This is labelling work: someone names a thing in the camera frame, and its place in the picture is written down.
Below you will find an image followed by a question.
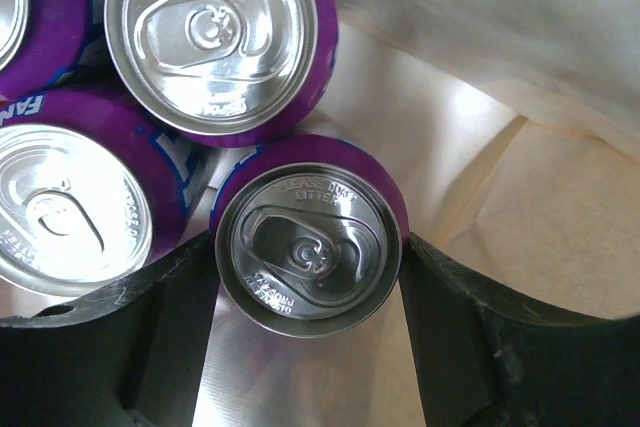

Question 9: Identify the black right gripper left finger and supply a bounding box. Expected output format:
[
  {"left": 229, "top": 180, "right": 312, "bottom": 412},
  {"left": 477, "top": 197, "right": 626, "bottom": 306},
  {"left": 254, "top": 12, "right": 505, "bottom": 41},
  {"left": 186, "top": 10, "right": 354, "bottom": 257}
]
[{"left": 1, "top": 234, "right": 219, "bottom": 426}]

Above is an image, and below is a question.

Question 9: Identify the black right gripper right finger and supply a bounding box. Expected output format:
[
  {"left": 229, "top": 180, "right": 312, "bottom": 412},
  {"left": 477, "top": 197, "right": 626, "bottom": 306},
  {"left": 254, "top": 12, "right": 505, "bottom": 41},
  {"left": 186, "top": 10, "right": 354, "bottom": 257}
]
[{"left": 399, "top": 236, "right": 639, "bottom": 426}]

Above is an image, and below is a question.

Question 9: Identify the beige canvas tote bag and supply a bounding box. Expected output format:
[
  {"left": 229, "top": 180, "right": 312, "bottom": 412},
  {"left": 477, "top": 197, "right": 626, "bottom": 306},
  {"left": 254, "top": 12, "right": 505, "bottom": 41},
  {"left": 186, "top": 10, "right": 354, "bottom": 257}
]
[{"left": 1, "top": 0, "right": 639, "bottom": 426}]

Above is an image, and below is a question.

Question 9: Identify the purple soda can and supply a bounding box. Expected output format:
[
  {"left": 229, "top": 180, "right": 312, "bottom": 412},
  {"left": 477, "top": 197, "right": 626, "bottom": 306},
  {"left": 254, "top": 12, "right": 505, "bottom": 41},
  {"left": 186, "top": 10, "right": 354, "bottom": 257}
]
[
  {"left": 210, "top": 133, "right": 409, "bottom": 338},
  {"left": 104, "top": 0, "right": 339, "bottom": 147},
  {"left": 1, "top": 83, "right": 206, "bottom": 297},
  {"left": 1, "top": 0, "right": 108, "bottom": 100}
]

